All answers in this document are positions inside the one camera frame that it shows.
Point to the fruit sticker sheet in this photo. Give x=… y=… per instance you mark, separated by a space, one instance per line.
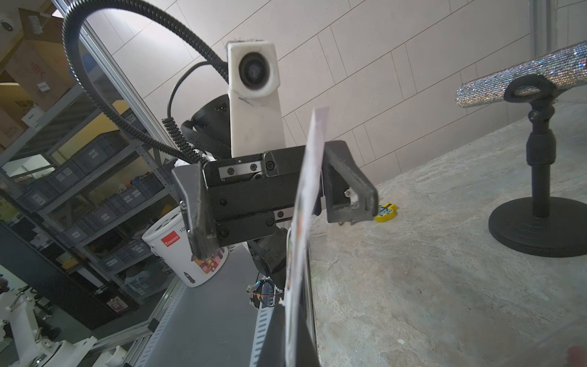
x=302 y=229

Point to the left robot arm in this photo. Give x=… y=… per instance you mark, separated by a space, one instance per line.
x=166 y=73

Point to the metal storage shelf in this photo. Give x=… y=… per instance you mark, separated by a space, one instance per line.
x=85 y=189

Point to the yellow toy piece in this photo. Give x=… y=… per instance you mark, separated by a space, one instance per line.
x=386 y=212

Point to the white paper cup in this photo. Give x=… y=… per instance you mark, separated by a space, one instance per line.
x=168 y=239

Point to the glitter microphone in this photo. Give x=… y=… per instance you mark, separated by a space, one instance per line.
x=561 y=70

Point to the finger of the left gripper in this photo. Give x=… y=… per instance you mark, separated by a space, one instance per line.
x=350 y=196
x=196 y=210

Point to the cardboard box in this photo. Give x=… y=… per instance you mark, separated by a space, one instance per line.
x=39 y=74

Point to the left circuit board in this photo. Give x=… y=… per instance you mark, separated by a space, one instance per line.
x=264 y=293

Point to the black microphone stand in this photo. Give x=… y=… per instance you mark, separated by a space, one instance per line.
x=541 y=225

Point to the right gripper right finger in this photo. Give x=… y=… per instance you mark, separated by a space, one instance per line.
x=307 y=352

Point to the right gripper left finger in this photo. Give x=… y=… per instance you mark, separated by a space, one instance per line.
x=269 y=343

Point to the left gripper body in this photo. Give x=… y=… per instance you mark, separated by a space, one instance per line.
x=249 y=196

